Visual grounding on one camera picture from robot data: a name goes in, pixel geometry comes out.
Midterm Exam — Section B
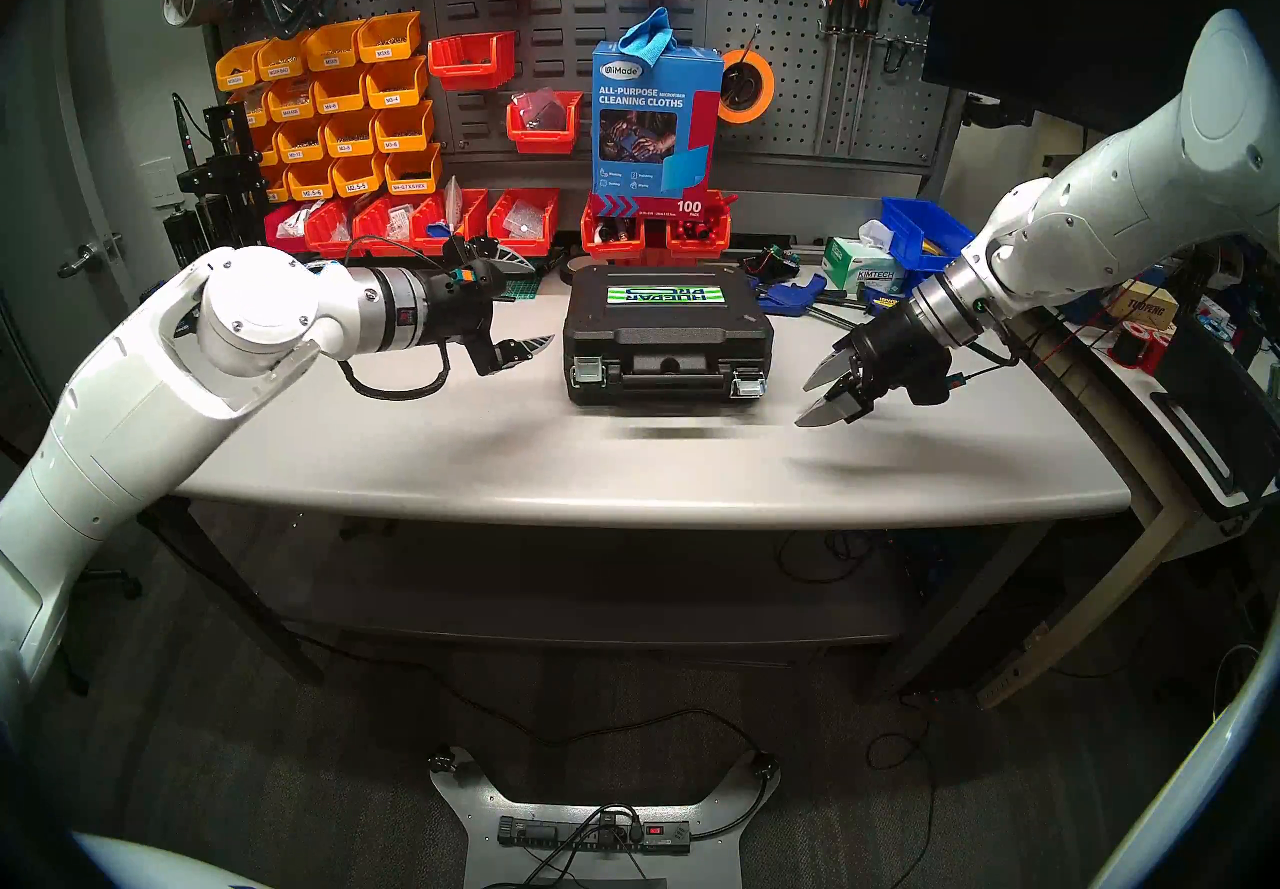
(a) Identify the black braided left wrist cable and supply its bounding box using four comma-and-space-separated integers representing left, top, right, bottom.
338, 237, 453, 402

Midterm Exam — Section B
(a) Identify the blue microfiber cloth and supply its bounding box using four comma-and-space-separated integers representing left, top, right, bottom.
618, 7, 677, 68

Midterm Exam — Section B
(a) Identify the silver door lever handle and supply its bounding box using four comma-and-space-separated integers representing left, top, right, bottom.
57, 235, 123, 280

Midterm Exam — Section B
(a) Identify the small cardboard box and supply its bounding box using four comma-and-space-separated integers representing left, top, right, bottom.
1108, 280, 1183, 333

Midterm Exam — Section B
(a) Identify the black metal fixture stand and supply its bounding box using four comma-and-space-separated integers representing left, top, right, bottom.
165, 94, 266, 263

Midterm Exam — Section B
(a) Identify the large blue plastic bin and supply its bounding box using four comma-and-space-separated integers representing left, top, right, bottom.
882, 197, 978, 275

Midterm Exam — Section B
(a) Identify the black equipment case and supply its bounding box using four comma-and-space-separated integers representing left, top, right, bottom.
1148, 317, 1280, 523

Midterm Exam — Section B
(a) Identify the dark grey pegboard panel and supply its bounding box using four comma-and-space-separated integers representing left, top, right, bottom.
205, 0, 966, 176

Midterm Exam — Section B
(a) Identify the orange tape roll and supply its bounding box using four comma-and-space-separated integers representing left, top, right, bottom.
718, 49, 776, 125

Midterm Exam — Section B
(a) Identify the blue cleaning cloths box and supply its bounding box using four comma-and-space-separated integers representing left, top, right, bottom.
590, 40, 724, 220

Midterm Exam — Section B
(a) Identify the black plastic tool box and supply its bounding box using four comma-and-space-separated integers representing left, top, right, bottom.
562, 263, 773, 408

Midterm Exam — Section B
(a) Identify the wooden side table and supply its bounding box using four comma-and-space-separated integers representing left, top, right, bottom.
975, 137, 1280, 710

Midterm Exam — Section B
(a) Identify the green white Kimtech tissue box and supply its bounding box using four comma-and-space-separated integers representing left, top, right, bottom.
822, 235, 907, 294

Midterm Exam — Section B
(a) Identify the black power strip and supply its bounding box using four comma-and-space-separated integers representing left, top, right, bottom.
497, 815, 693, 856

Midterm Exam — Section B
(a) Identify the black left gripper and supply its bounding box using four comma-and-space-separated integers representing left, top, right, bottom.
428, 237, 557, 378

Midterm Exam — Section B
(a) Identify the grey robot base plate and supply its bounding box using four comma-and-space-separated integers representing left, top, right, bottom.
428, 745, 781, 889

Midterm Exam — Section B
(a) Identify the blue plastic clamp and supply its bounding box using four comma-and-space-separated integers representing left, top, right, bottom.
755, 275, 831, 316

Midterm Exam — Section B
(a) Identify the white wall switch plate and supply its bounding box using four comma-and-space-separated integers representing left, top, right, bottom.
140, 157, 183, 210

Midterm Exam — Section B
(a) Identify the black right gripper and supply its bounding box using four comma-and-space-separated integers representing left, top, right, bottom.
795, 302, 956, 430

